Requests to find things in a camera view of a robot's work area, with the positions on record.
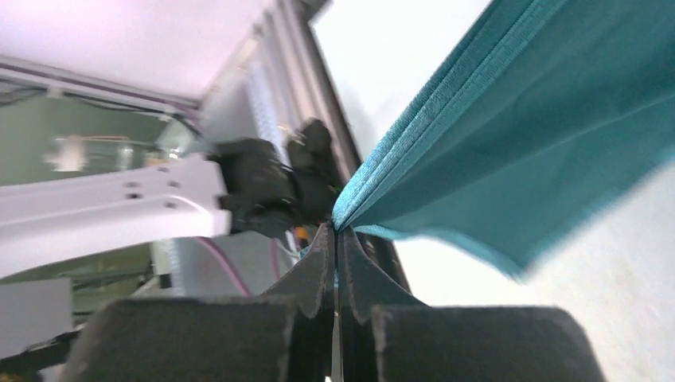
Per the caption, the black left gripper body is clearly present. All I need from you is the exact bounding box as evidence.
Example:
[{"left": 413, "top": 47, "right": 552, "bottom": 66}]
[{"left": 208, "top": 119, "right": 341, "bottom": 238}]

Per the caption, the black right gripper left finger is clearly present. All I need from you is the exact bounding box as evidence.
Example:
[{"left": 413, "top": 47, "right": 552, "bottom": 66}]
[{"left": 61, "top": 224, "right": 334, "bottom": 381}]

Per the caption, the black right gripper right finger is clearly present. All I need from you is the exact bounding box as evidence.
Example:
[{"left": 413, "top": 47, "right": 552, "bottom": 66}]
[{"left": 337, "top": 230, "right": 605, "bottom": 382}]

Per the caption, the teal cloth napkin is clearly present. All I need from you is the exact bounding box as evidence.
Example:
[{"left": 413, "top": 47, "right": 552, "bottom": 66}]
[{"left": 333, "top": 1, "right": 674, "bottom": 275}]

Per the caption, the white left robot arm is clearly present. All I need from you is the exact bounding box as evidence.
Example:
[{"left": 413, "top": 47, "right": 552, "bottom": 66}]
[{"left": 1, "top": 119, "right": 338, "bottom": 277}]

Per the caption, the aluminium front frame rail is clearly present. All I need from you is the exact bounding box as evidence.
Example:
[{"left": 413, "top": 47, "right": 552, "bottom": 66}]
[{"left": 254, "top": 1, "right": 361, "bottom": 181}]

